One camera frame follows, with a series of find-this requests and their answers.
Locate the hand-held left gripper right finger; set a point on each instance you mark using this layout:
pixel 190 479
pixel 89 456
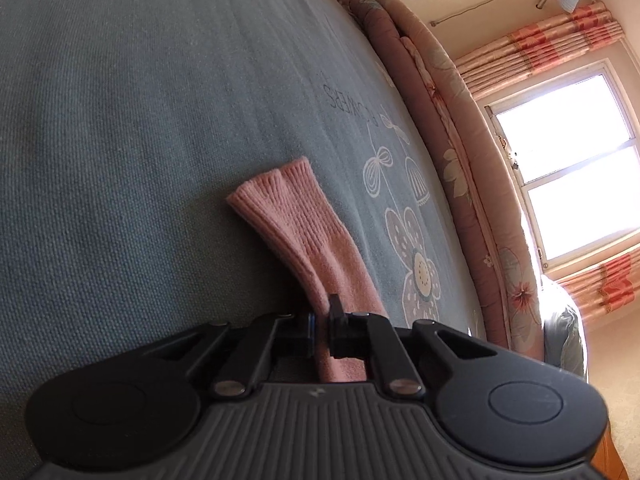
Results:
pixel 334 330

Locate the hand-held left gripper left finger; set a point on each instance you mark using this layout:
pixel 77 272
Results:
pixel 311 335

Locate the pink and cream knit sweater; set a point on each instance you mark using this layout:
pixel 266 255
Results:
pixel 305 230

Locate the pink floral folded quilt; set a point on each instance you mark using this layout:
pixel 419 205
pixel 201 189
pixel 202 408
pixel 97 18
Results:
pixel 450 160

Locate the blue floral pillow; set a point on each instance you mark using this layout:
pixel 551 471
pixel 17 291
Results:
pixel 565 330

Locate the window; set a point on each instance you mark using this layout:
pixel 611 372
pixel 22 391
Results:
pixel 575 160

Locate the wooden headboard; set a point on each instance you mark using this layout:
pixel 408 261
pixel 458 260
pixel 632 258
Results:
pixel 612 455

